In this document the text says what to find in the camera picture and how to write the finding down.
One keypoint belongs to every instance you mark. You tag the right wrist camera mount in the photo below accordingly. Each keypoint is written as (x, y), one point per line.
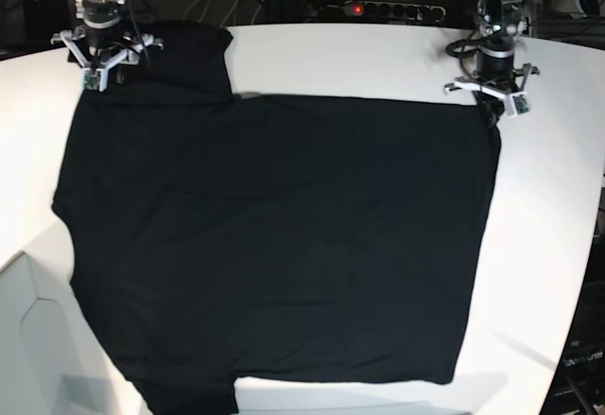
(133, 52)

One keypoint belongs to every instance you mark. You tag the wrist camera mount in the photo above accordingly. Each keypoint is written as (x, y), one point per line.
(510, 93)
(133, 52)

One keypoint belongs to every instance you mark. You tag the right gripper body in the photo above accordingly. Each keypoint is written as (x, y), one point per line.
(102, 51)

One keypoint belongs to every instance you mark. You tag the black power strip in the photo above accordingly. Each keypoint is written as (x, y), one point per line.
(381, 12)

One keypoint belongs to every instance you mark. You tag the black T-shirt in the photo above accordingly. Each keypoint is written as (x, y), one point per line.
(295, 238)

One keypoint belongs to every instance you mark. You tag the black box on floor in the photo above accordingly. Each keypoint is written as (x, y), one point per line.
(44, 18)

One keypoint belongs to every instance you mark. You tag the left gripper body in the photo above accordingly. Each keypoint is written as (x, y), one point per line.
(494, 66)

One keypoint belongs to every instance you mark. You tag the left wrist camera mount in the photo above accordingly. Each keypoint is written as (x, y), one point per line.
(510, 93)

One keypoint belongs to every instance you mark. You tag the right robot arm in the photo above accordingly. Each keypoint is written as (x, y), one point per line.
(103, 13)

